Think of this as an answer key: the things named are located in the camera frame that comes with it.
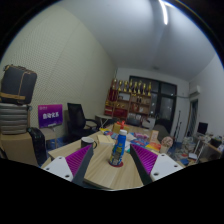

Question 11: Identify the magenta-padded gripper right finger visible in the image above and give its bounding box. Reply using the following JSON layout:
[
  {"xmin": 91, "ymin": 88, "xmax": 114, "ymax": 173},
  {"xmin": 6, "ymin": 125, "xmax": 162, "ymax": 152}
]
[{"xmin": 129, "ymin": 143, "xmax": 183, "ymax": 186}]

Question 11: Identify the purple sign board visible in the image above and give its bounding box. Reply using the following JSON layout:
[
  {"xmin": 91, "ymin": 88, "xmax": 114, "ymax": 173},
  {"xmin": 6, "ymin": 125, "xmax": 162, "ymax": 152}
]
[{"xmin": 37, "ymin": 103, "xmax": 64, "ymax": 129}]

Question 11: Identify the pink flower bouquet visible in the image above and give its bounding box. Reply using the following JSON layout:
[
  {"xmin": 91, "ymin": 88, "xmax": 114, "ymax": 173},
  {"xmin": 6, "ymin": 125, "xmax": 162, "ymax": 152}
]
[{"xmin": 159, "ymin": 135, "xmax": 174, "ymax": 154}]

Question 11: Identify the black framed glass door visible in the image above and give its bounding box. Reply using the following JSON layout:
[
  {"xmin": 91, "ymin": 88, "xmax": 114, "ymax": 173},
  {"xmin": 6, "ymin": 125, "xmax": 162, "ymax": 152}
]
[{"xmin": 128, "ymin": 75, "xmax": 178, "ymax": 133}]

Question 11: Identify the blue drink bottle white cap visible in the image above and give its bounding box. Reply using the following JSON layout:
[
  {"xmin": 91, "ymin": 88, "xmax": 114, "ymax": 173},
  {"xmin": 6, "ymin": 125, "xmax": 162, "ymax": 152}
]
[{"xmin": 108, "ymin": 129, "xmax": 128, "ymax": 167}]

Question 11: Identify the cluttered side desk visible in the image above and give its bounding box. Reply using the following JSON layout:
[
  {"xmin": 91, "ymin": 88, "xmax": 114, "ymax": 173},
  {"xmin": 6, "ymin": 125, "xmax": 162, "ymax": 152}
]
[{"xmin": 194, "ymin": 131, "xmax": 224, "ymax": 161}]

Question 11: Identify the small white round table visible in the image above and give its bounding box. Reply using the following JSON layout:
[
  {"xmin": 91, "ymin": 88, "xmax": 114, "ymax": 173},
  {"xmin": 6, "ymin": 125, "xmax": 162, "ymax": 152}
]
[{"xmin": 94, "ymin": 114, "xmax": 113, "ymax": 126}]

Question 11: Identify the blue book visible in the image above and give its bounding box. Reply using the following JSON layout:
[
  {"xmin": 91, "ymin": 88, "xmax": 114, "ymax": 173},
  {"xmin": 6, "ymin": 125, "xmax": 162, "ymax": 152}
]
[{"xmin": 131, "ymin": 138, "xmax": 149, "ymax": 148}]

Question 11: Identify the black mug white inside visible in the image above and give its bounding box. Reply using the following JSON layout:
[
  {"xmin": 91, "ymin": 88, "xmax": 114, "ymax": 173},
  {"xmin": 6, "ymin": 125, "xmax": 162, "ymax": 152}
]
[{"xmin": 80, "ymin": 136, "xmax": 99, "ymax": 151}]

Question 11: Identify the black office chair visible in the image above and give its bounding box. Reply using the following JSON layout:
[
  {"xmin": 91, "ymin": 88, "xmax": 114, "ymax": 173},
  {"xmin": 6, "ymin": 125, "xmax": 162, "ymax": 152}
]
[{"xmin": 66, "ymin": 102, "xmax": 100, "ymax": 138}]

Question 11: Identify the grey armchair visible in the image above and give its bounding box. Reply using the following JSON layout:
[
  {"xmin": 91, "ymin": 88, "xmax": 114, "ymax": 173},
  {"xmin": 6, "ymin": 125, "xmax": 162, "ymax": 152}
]
[{"xmin": 153, "ymin": 123, "xmax": 173, "ymax": 138}]

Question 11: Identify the black suitcase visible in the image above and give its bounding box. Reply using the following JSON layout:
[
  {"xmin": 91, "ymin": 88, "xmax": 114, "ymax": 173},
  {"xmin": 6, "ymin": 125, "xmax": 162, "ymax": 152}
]
[{"xmin": 26, "ymin": 126, "xmax": 48, "ymax": 167}]

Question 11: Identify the white wall air conditioner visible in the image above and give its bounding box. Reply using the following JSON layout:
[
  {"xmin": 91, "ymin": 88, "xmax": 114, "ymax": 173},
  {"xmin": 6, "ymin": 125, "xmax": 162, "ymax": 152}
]
[{"xmin": 188, "ymin": 84, "xmax": 202, "ymax": 98}]

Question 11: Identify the orange yellow book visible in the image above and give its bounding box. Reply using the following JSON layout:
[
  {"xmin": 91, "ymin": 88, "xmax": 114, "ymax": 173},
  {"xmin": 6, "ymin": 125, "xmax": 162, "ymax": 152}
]
[{"xmin": 145, "ymin": 142, "xmax": 163, "ymax": 153}]

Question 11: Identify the ceiling tube light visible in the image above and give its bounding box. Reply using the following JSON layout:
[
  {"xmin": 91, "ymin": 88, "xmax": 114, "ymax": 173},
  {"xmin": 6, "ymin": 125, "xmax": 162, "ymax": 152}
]
[{"xmin": 158, "ymin": 0, "xmax": 170, "ymax": 26}]

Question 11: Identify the yellow gift box red ribbon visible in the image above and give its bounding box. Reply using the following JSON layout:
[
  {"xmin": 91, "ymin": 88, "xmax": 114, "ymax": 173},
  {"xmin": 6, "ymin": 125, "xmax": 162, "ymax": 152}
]
[{"xmin": 112, "ymin": 120, "xmax": 130, "ymax": 134}]

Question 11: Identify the dark suitcase brown trim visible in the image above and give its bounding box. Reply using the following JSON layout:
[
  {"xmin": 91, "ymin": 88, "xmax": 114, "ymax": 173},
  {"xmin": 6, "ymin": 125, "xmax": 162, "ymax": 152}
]
[{"xmin": 0, "ymin": 64, "xmax": 38, "ymax": 105}]

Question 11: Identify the standing kraft paper box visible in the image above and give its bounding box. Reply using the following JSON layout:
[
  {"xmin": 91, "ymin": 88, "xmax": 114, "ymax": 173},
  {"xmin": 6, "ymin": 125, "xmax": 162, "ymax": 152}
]
[{"xmin": 149, "ymin": 129, "xmax": 160, "ymax": 145}]

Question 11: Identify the pink packet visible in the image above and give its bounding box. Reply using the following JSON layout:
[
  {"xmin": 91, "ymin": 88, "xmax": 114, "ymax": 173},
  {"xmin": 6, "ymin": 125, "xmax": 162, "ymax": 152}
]
[{"xmin": 133, "ymin": 132, "xmax": 150, "ymax": 140}]

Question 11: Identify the cardboard box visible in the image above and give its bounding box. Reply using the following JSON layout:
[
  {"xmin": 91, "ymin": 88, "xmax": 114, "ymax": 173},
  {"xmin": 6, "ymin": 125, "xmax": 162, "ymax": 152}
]
[{"xmin": 0, "ymin": 131, "xmax": 39, "ymax": 167}]

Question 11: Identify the silver ribbed suitcase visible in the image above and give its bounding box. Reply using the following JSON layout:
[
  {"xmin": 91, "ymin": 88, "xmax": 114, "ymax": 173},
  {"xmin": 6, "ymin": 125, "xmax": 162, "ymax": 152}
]
[{"xmin": 0, "ymin": 102, "xmax": 32, "ymax": 136}]

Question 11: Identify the beige notebook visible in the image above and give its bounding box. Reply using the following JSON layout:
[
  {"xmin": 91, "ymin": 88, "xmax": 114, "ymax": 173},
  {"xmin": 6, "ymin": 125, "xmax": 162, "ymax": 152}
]
[{"xmin": 96, "ymin": 133, "xmax": 116, "ymax": 145}]

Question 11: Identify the black computer monitor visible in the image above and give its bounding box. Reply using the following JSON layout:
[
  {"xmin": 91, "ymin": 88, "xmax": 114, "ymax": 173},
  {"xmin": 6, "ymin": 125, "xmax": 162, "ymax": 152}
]
[{"xmin": 196, "ymin": 121, "xmax": 209, "ymax": 136}]

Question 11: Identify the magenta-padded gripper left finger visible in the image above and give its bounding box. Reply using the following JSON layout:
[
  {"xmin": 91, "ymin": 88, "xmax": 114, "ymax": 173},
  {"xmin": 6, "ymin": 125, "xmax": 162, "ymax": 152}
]
[{"xmin": 42, "ymin": 143, "xmax": 95, "ymax": 187}]

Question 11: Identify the wooden shelf unit with trophies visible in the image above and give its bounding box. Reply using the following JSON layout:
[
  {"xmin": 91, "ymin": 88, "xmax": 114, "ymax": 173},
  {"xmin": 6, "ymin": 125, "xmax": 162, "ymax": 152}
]
[{"xmin": 103, "ymin": 77, "xmax": 154, "ymax": 123}]

